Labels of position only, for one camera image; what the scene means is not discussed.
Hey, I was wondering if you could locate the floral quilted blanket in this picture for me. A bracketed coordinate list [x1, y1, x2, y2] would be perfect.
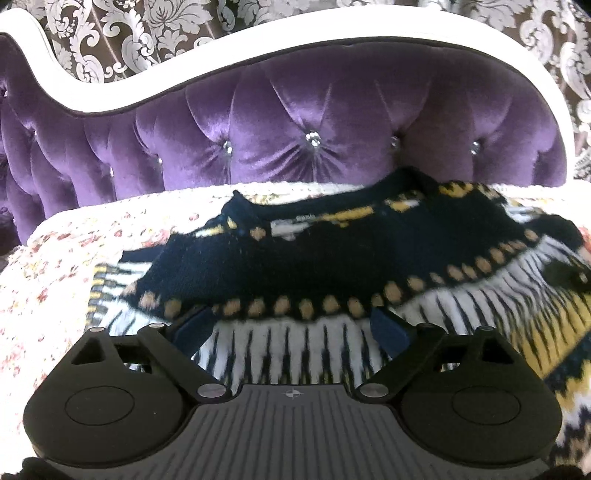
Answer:
[0, 179, 591, 444]

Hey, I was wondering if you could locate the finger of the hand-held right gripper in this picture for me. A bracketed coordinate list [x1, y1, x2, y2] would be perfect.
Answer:
[544, 257, 591, 291]

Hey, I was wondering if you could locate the navy yellow patterned knit sweater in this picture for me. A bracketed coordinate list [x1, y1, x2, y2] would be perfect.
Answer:
[85, 168, 591, 468]

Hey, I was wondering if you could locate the purple tufted sofa white frame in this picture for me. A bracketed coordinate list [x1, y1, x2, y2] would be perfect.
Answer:
[0, 0, 576, 248]

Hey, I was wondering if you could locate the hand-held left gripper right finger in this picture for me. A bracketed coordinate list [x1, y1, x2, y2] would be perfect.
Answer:
[358, 306, 516, 400]

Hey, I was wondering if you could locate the brown silver damask curtain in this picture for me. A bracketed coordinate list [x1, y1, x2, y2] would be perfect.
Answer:
[9, 0, 591, 182]

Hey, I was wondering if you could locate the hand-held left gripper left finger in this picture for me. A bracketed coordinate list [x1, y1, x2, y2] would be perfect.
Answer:
[71, 305, 234, 402]

